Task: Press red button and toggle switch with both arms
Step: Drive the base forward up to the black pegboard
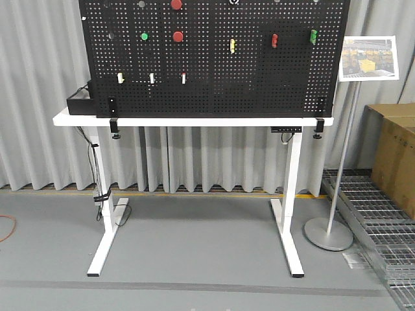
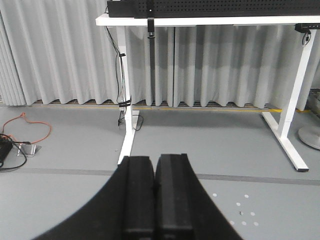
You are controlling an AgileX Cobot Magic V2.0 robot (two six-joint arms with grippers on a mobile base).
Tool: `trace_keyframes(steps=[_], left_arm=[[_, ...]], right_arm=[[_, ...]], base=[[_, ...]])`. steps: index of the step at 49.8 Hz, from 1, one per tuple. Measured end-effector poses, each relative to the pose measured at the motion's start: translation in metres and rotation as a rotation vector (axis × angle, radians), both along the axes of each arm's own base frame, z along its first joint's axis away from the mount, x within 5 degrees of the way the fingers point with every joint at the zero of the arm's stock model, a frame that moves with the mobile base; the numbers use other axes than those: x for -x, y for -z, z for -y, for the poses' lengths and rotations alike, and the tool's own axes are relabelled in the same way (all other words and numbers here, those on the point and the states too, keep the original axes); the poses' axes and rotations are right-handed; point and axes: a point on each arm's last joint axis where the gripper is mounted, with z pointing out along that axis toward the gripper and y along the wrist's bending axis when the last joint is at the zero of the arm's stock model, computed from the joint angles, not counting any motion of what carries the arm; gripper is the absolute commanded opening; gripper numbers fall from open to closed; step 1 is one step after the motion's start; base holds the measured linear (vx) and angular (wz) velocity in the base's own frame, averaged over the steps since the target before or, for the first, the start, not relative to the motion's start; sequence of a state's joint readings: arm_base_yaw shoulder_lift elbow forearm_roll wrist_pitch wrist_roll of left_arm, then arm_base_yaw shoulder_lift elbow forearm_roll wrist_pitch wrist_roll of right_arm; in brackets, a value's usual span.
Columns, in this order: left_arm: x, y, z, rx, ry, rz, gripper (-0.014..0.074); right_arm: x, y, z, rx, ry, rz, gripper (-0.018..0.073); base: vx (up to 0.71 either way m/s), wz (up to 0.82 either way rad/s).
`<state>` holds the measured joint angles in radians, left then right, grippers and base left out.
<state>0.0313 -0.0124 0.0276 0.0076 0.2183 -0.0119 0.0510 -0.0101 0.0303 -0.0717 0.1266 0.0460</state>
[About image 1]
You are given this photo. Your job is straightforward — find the red push button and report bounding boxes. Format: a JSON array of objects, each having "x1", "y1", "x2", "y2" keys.
[
  {"x1": 171, "y1": 0, "x2": 183, "y2": 10},
  {"x1": 172, "y1": 31, "x2": 184, "y2": 43}
]

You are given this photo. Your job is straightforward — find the left black clamp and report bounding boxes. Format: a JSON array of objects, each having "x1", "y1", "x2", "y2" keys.
[{"x1": 108, "y1": 97, "x2": 121, "y2": 140}]

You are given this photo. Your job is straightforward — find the black clamp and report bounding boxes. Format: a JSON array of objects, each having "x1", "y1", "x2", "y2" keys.
[
  {"x1": 313, "y1": 97, "x2": 327, "y2": 139},
  {"x1": 108, "y1": 97, "x2": 121, "y2": 140}
]

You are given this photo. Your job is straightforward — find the brown cardboard box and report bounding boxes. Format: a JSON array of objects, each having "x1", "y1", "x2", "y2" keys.
[{"x1": 369, "y1": 103, "x2": 414, "y2": 219}]

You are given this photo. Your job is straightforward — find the yellow white rocker switch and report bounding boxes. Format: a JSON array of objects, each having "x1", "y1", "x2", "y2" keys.
[{"x1": 117, "y1": 73, "x2": 125, "y2": 84}]

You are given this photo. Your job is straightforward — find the black desk cables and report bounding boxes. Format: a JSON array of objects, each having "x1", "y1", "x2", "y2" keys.
[{"x1": 76, "y1": 126, "x2": 132, "y2": 227}]

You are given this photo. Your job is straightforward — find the silver sign stand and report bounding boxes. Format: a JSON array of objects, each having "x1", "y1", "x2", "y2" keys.
[{"x1": 303, "y1": 82, "x2": 362, "y2": 251}]

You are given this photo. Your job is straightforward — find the yellow toggle switch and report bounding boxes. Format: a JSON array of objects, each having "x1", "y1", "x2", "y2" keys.
[{"x1": 230, "y1": 38, "x2": 236, "y2": 54}]

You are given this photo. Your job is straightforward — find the green white rocker switch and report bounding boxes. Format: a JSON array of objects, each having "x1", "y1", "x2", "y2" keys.
[{"x1": 149, "y1": 73, "x2": 155, "y2": 84}]

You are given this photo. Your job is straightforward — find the grey curtain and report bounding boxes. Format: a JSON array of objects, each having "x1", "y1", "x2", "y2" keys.
[{"x1": 1, "y1": 1, "x2": 414, "y2": 192}]

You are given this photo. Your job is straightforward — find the white standing desk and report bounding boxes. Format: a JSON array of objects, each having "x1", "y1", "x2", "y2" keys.
[{"x1": 53, "y1": 108, "x2": 334, "y2": 278}]

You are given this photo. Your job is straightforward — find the red toggle switch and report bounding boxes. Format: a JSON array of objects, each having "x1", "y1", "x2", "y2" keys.
[{"x1": 272, "y1": 34, "x2": 279, "y2": 49}]

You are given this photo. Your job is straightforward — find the orange cable on floor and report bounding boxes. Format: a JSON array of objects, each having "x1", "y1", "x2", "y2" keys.
[{"x1": 0, "y1": 214, "x2": 17, "y2": 244}]

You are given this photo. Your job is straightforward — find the green toggle switch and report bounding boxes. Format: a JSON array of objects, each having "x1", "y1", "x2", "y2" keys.
[{"x1": 309, "y1": 29, "x2": 318, "y2": 45}]

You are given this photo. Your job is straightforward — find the lower red push button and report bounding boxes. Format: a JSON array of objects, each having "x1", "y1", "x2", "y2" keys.
[{"x1": 172, "y1": 31, "x2": 184, "y2": 43}]

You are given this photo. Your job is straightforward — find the right black clamp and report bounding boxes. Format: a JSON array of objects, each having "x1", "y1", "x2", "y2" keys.
[{"x1": 313, "y1": 97, "x2": 327, "y2": 139}]

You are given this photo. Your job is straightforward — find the desk height control panel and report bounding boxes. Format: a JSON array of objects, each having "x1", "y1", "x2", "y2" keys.
[{"x1": 270, "y1": 126, "x2": 303, "y2": 133}]

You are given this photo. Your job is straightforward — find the upper red push button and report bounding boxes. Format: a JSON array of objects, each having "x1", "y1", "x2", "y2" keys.
[{"x1": 171, "y1": 0, "x2": 183, "y2": 10}]

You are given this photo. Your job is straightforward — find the printed photo sign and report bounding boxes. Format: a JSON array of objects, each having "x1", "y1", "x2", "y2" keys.
[{"x1": 338, "y1": 36, "x2": 399, "y2": 82}]

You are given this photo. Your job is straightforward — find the black perforated pegboard panel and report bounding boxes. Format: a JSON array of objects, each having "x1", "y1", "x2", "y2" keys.
[{"x1": 78, "y1": 1, "x2": 350, "y2": 118}]

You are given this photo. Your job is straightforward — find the metal floor grating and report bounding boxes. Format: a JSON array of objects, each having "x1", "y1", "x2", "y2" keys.
[{"x1": 337, "y1": 170, "x2": 414, "y2": 310}]

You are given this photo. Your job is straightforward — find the black box on desk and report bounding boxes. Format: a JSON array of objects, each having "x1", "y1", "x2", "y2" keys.
[{"x1": 67, "y1": 85, "x2": 96, "y2": 115}]

